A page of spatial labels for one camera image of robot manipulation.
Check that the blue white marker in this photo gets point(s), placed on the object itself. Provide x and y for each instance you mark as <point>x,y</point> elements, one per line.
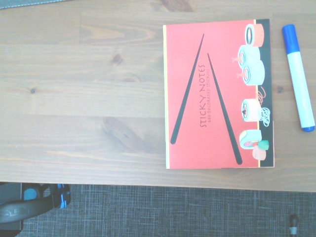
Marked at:
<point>297,74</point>

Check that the red sticky notes booklet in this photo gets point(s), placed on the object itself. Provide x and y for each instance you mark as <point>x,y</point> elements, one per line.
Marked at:
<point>212,98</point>

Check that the black blue headphones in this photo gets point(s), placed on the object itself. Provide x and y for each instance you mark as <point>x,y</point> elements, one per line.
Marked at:
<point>32,206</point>

